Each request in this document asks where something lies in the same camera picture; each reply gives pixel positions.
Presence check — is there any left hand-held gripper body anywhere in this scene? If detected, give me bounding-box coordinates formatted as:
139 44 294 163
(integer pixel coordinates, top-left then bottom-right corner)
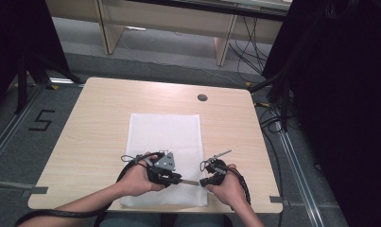
146 150 177 187

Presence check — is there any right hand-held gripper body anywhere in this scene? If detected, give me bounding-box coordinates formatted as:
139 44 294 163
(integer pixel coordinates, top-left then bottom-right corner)
200 149 233 183

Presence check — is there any white mesh cloth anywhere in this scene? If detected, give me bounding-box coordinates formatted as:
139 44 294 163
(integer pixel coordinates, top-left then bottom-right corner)
120 113 209 208

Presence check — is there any person's right hand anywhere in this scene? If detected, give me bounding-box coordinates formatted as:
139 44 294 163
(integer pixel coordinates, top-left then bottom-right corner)
206 163 246 208

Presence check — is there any person's left hand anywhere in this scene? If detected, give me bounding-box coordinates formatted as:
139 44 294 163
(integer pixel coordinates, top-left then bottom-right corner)
116 152 165 198

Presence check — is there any black metal stand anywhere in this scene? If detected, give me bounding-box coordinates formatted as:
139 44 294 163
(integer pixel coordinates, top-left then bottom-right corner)
14 51 83 115
248 18 305 132

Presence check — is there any light wooden desk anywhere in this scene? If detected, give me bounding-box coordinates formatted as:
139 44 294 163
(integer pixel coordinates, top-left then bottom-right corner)
45 0 293 67

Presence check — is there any black curtain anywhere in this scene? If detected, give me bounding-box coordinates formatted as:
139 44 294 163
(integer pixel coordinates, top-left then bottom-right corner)
262 0 381 227
0 0 72 114

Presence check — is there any metal floor rail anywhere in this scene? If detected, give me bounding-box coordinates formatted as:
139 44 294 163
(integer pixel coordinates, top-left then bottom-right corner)
274 119 326 227
0 77 85 171

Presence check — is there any bundle of black floor cables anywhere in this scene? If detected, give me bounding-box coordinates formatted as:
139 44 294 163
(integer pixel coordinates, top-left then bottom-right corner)
228 15 274 83

